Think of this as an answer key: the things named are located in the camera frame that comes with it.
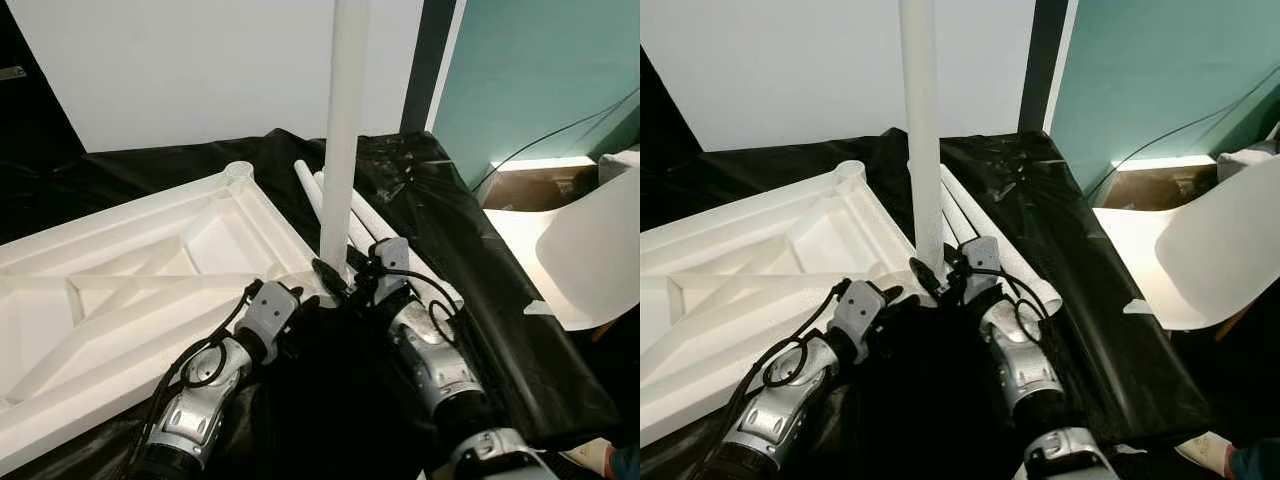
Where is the white plastic table top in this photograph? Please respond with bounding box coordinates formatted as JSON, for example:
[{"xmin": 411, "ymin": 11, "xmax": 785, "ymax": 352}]
[
  {"xmin": 640, "ymin": 158, "xmax": 936, "ymax": 448},
  {"xmin": 0, "ymin": 160, "xmax": 346, "ymax": 476}
]

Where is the person's white gloved hand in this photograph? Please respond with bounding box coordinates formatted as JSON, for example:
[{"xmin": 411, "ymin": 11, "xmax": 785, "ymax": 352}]
[
  {"xmin": 559, "ymin": 437, "xmax": 616, "ymax": 477},
  {"xmin": 1174, "ymin": 429, "xmax": 1237, "ymax": 477}
]

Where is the black plastic sheet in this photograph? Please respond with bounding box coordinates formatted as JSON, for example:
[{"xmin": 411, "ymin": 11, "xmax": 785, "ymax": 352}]
[
  {"xmin": 0, "ymin": 128, "xmax": 621, "ymax": 480},
  {"xmin": 640, "ymin": 128, "xmax": 1216, "ymax": 480}
]

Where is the brown cardboard box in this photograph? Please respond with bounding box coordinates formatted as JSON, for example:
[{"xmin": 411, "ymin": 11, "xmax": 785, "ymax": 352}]
[{"xmin": 480, "ymin": 155, "xmax": 601, "ymax": 211}]

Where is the white plastic shell chair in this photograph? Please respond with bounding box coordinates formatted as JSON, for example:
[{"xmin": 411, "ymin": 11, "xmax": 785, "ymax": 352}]
[
  {"xmin": 1093, "ymin": 155, "xmax": 1280, "ymax": 331},
  {"xmin": 480, "ymin": 165, "xmax": 640, "ymax": 331}
]

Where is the large white board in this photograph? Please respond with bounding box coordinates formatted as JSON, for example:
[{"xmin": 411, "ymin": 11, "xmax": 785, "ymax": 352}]
[
  {"xmin": 5, "ymin": 0, "xmax": 426, "ymax": 153},
  {"xmin": 640, "ymin": 0, "xmax": 1036, "ymax": 153}
]

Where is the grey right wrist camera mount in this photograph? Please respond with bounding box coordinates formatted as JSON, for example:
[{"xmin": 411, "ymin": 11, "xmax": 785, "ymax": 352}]
[
  {"xmin": 370, "ymin": 237, "xmax": 411, "ymax": 301},
  {"xmin": 962, "ymin": 237, "xmax": 1003, "ymax": 301}
]

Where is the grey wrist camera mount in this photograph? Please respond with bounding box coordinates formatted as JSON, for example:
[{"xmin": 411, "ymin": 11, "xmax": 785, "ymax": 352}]
[
  {"xmin": 832, "ymin": 282, "xmax": 891, "ymax": 346},
  {"xmin": 962, "ymin": 237, "xmax": 1003, "ymax": 301},
  {"xmin": 370, "ymin": 237, "xmax": 411, "ymax": 301},
  {"xmin": 240, "ymin": 283, "xmax": 303, "ymax": 346}
]

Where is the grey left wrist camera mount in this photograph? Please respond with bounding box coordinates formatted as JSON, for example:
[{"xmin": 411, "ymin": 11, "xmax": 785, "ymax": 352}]
[
  {"xmin": 832, "ymin": 282, "xmax": 891, "ymax": 346},
  {"xmin": 240, "ymin": 283, "xmax": 303, "ymax": 346}
]

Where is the thin black wall cable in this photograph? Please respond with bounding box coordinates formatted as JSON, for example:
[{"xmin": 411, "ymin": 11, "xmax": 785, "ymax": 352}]
[
  {"xmin": 1085, "ymin": 65, "xmax": 1280, "ymax": 196},
  {"xmin": 470, "ymin": 88, "xmax": 640, "ymax": 191}
]

